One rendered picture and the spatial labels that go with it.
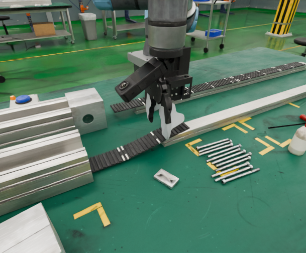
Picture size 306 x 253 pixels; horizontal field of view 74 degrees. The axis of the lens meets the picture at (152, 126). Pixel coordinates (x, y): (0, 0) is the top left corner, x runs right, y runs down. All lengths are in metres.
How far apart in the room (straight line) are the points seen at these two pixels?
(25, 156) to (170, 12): 0.40
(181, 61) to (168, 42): 0.07
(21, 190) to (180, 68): 0.40
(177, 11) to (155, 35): 0.05
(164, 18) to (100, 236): 0.40
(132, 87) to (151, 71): 0.05
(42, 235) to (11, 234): 0.04
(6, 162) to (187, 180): 0.38
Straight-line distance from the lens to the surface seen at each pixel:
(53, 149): 0.50
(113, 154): 0.53
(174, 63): 0.46
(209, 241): 0.42
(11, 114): 0.67
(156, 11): 0.41
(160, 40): 0.42
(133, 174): 0.49
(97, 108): 0.60
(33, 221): 0.35
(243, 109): 0.73
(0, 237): 0.36
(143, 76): 0.43
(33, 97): 0.78
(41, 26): 5.38
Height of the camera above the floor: 1.14
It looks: 35 degrees down
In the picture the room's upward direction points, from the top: straight up
